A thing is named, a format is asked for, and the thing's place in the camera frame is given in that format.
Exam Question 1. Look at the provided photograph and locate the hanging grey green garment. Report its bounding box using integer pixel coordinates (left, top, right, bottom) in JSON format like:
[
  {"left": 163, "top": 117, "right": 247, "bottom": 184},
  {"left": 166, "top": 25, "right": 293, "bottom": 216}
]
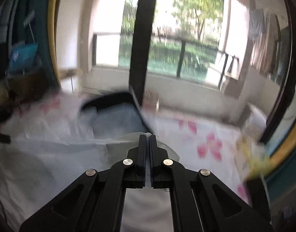
[{"left": 274, "top": 27, "right": 290, "bottom": 85}]

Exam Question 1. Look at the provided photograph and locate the dark window frame post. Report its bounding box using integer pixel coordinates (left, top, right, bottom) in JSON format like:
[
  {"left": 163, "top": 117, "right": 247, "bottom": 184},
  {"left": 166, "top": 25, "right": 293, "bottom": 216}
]
[{"left": 129, "top": 0, "right": 156, "bottom": 105}]

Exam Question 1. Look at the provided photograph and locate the tablet with teal screen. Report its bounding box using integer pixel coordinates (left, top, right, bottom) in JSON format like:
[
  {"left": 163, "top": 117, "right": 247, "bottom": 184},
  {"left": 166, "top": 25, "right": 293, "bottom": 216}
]
[{"left": 7, "top": 43, "right": 38, "bottom": 75}]

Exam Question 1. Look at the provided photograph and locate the hanging pink garment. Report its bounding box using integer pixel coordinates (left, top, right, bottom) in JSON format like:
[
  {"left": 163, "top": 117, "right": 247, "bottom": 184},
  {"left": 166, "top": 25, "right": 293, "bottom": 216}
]
[{"left": 250, "top": 12, "right": 280, "bottom": 77}]

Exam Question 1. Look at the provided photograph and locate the teal and yellow curtain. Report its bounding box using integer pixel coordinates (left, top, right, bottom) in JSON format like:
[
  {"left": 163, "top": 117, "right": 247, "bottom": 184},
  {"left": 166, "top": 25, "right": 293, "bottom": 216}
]
[
  {"left": 244, "top": 115, "right": 296, "bottom": 199},
  {"left": 0, "top": 0, "right": 60, "bottom": 92}
]

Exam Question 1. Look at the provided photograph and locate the hanging blue shirt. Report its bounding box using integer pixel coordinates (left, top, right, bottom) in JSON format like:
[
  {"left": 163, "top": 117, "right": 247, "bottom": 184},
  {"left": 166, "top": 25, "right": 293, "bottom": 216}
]
[{"left": 248, "top": 9, "right": 265, "bottom": 40}]

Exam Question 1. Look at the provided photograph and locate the black balcony railing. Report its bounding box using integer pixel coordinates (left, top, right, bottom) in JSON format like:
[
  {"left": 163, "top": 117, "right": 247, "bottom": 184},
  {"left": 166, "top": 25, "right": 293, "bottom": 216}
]
[{"left": 92, "top": 32, "right": 240, "bottom": 83}]

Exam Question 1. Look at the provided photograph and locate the teal and yellow left curtain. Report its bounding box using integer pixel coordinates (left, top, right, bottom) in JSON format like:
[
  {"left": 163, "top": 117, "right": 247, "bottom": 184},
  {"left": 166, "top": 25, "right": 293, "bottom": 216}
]
[{"left": 0, "top": 0, "right": 60, "bottom": 92}]

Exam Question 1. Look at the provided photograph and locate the teal and yellow right curtain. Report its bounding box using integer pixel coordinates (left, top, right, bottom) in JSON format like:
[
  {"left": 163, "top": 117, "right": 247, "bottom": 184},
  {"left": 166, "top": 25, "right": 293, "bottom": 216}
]
[{"left": 244, "top": 115, "right": 296, "bottom": 199}]

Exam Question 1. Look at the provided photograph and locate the floral white bed sheet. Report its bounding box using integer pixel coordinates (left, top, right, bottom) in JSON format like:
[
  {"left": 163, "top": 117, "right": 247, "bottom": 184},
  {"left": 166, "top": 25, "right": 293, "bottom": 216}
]
[{"left": 1, "top": 93, "right": 248, "bottom": 200}]

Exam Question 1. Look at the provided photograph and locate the yellow tissue box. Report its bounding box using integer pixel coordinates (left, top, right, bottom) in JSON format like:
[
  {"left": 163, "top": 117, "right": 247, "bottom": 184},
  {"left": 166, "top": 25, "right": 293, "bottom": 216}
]
[{"left": 234, "top": 126, "right": 273, "bottom": 181}]

